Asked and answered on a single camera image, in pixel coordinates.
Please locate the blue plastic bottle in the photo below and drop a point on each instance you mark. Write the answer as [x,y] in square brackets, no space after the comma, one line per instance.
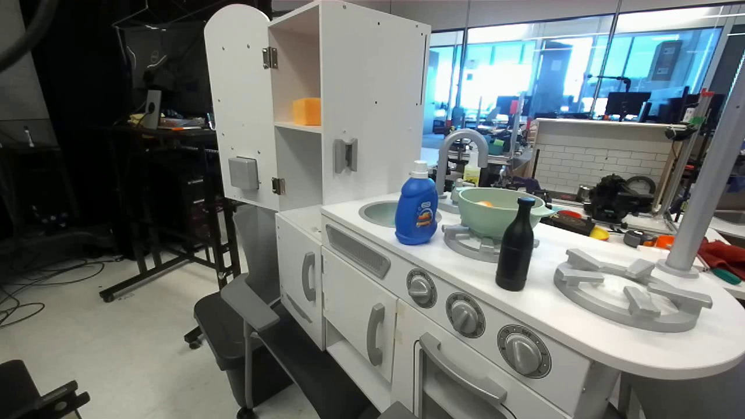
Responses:
[419,217]

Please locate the white fridge cabinet door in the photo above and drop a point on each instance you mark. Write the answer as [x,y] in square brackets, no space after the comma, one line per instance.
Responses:
[293,257]

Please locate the white toy kitchen cabinet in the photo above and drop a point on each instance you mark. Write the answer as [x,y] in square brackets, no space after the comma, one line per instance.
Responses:
[374,77]

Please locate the black bottle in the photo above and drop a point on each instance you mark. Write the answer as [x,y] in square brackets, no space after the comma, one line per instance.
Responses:
[515,257]

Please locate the tall white cabinet door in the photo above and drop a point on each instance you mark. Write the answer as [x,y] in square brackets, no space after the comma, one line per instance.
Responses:
[242,94]

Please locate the gray toy phone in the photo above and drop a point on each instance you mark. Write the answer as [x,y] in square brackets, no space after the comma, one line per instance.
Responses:
[346,155]

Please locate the gray stove knob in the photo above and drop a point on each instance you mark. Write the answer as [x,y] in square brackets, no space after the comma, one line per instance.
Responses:
[466,316]
[524,352]
[423,290]

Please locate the gray burner grate under bowl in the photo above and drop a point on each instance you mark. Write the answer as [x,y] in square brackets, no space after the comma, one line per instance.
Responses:
[466,246]

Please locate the small yellow soap dispenser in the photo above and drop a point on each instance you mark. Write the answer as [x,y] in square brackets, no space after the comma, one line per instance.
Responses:
[471,172]

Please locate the gray toy faucet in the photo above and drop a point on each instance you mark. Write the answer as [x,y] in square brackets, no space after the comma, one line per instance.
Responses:
[459,138]

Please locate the orange sponge block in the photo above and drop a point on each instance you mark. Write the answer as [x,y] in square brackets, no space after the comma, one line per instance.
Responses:
[307,112]

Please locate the light green bowl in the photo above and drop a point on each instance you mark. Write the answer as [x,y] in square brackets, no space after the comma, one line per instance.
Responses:
[498,212]

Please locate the gray office chair under kitchen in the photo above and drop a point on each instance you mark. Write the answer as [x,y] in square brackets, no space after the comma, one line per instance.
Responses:
[247,306]

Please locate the black and yellow tool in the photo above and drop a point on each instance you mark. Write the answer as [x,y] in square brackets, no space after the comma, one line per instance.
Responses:
[578,225]

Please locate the black desk stand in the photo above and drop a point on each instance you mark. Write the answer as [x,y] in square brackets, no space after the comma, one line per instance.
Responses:
[154,193]

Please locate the white brick pattern partition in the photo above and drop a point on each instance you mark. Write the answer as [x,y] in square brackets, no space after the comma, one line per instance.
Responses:
[598,155]

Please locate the black bag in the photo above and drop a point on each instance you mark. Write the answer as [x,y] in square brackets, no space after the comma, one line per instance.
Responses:
[621,198]

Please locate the dark monitor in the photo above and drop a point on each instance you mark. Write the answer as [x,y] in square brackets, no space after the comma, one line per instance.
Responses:
[166,62]

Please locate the gray bare burner grate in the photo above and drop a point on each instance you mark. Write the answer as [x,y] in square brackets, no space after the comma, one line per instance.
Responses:
[621,299]

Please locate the gray metal pole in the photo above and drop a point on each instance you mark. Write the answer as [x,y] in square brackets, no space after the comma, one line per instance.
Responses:
[711,177]

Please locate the red cloth item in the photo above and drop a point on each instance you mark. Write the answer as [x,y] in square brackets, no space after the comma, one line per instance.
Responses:
[722,257]

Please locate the black chair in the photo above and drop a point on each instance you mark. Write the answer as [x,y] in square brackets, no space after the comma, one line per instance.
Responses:
[32,396]

